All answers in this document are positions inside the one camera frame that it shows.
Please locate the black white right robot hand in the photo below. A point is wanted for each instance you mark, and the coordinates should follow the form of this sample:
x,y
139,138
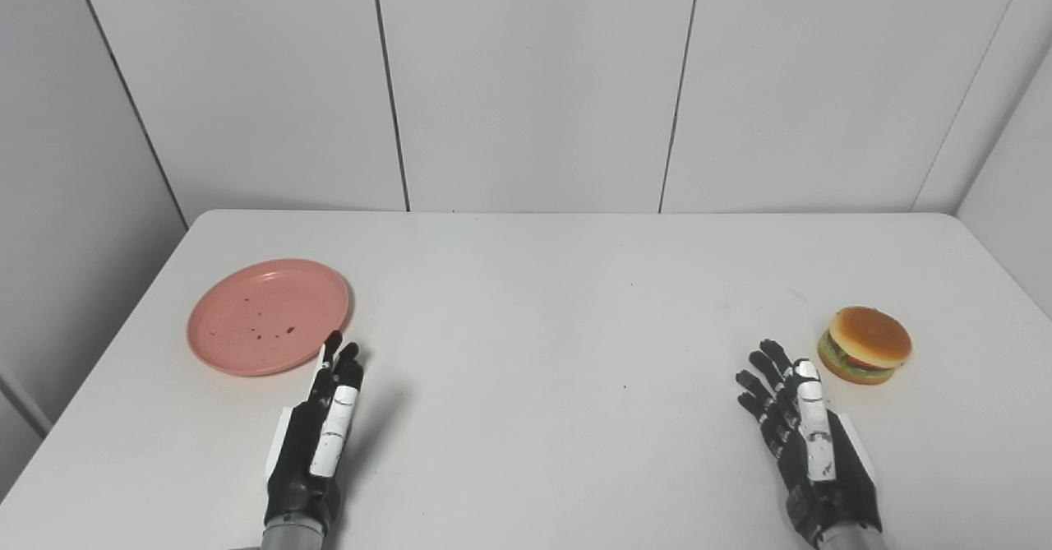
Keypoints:
x,y
822,468

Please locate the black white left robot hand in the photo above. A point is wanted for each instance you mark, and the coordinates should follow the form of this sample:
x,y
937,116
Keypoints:
x,y
300,451

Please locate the toy hamburger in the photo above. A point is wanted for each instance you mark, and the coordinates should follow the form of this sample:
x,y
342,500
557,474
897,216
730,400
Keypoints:
x,y
867,344

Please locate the pink round plate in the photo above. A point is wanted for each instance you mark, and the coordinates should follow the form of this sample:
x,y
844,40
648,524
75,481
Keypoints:
x,y
267,316

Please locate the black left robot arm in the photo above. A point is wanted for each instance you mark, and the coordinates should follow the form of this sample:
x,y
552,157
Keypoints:
x,y
294,535

